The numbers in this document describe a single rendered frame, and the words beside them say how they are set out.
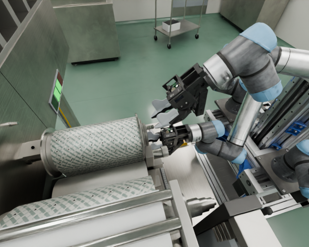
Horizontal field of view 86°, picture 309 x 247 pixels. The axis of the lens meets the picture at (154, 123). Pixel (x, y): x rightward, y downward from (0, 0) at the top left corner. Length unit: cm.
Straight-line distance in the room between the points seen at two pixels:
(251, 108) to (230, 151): 20
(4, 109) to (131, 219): 44
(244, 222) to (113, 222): 17
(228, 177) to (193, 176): 88
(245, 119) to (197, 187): 37
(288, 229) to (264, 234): 177
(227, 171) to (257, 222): 147
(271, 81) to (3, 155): 67
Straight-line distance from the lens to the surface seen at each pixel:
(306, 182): 95
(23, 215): 35
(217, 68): 44
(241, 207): 27
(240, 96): 122
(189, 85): 45
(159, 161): 61
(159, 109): 53
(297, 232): 209
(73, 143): 49
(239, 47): 45
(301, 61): 65
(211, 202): 36
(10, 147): 56
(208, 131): 71
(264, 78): 49
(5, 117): 56
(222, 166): 174
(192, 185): 84
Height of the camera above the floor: 168
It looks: 51 degrees down
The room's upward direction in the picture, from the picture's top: straight up
